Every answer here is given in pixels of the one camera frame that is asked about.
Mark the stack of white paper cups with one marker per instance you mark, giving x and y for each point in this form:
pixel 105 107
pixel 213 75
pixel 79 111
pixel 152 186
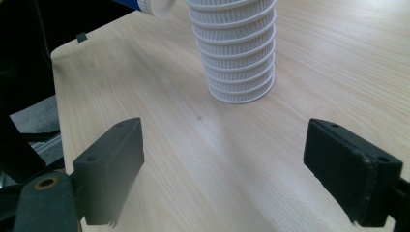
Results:
pixel 237 64

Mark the metal floor rail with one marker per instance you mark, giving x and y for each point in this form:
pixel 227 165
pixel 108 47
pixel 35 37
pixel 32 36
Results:
pixel 48 146

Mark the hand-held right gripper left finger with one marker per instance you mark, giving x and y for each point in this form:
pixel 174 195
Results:
pixel 109 167

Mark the grey tape piece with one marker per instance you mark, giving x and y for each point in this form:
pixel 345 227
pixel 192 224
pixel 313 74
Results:
pixel 82 37

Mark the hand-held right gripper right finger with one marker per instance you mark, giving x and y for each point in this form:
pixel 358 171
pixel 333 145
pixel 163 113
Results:
pixel 348 167

